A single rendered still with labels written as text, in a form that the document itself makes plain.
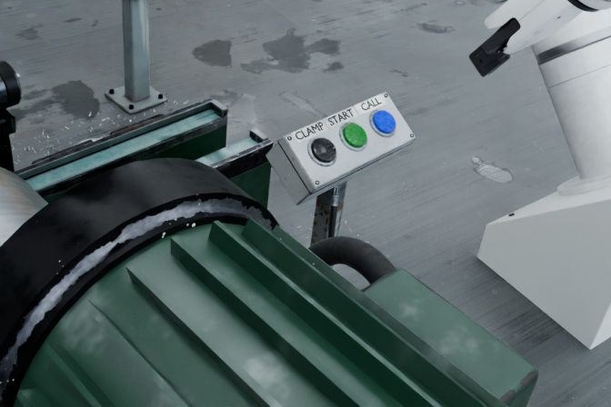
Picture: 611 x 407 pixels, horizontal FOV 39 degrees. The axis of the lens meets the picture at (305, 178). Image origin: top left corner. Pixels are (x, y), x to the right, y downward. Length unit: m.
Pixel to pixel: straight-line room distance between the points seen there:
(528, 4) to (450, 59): 0.83
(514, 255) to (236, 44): 0.75
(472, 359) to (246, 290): 0.11
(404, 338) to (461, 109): 1.23
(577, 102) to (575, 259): 0.22
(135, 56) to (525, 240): 0.70
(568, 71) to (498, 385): 0.86
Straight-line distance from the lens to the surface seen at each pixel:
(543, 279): 1.19
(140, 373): 0.35
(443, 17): 1.92
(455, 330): 0.42
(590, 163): 1.23
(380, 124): 1.00
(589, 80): 1.21
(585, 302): 1.16
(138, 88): 1.49
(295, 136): 0.94
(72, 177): 1.15
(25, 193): 0.77
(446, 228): 1.30
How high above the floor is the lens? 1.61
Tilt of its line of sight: 37 degrees down
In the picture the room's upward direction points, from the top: 7 degrees clockwise
